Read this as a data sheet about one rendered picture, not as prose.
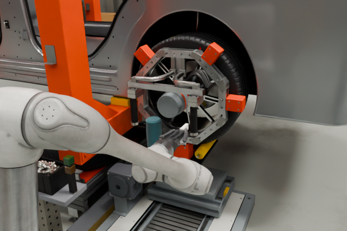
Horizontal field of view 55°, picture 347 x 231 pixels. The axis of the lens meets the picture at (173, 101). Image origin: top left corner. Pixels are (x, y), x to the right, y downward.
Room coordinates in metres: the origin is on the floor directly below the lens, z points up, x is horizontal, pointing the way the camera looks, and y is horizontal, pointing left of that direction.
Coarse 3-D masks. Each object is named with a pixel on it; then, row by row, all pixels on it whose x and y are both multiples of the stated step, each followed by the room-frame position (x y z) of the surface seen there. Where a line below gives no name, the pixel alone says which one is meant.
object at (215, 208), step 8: (152, 184) 1.93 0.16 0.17; (224, 184) 1.92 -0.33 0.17; (232, 184) 1.94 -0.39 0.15; (152, 192) 1.86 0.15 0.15; (160, 192) 1.84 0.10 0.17; (168, 192) 1.87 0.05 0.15; (176, 192) 1.85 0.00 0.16; (224, 192) 1.81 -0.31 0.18; (160, 200) 1.84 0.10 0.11; (168, 200) 1.81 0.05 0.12; (176, 200) 1.79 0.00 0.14; (184, 200) 1.77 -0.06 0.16; (192, 200) 1.75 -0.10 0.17; (200, 200) 1.78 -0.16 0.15; (208, 200) 1.75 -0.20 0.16; (216, 200) 1.74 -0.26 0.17; (224, 200) 1.76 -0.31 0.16; (192, 208) 1.74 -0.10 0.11; (200, 208) 1.72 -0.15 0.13; (208, 208) 1.70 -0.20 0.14; (216, 208) 1.68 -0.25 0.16; (216, 216) 1.68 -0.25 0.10
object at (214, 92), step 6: (192, 60) 2.00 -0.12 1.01; (186, 66) 2.01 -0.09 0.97; (192, 66) 2.00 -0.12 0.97; (186, 72) 2.01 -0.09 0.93; (198, 78) 1.93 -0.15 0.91; (210, 78) 1.95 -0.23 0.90; (216, 84) 1.93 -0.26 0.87; (210, 90) 1.95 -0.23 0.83; (216, 90) 1.93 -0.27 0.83; (216, 96) 1.93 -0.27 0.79; (210, 102) 1.94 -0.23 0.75; (198, 108) 1.98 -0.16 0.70
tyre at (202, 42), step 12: (180, 36) 1.87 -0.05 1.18; (192, 36) 1.85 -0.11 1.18; (204, 36) 1.90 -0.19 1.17; (156, 48) 1.90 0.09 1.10; (192, 48) 1.81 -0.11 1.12; (204, 48) 1.78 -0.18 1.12; (228, 48) 1.87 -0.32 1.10; (216, 60) 1.75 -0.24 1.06; (228, 60) 1.74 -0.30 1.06; (240, 60) 1.88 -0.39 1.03; (228, 72) 1.72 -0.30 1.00; (240, 72) 1.78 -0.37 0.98; (240, 84) 1.72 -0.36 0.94; (228, 120) 1.72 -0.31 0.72; (216, 132) 1.75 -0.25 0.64
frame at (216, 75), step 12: (168, 48) 1.83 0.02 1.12; (180, 48) 1.81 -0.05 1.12; (156, 60) 1.81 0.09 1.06; (144, 72) 1.85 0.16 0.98; (216, 72) 1.67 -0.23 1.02; (228, 84) 1.68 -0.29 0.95; (144, 96) 1.87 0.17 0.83; (144, 108) 1.86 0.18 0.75; (216, 120) 1.68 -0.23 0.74; (204, 132) 1.69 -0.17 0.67
